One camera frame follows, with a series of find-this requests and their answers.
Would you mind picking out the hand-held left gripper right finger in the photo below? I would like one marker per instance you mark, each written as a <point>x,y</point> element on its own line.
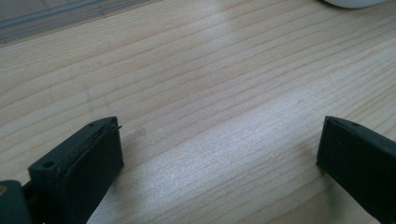
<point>361,165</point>

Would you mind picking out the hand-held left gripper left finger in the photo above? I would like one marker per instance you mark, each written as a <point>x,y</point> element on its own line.
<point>81,174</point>

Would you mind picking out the white compartment storage box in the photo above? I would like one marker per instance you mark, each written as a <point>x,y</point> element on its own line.
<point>355,2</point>

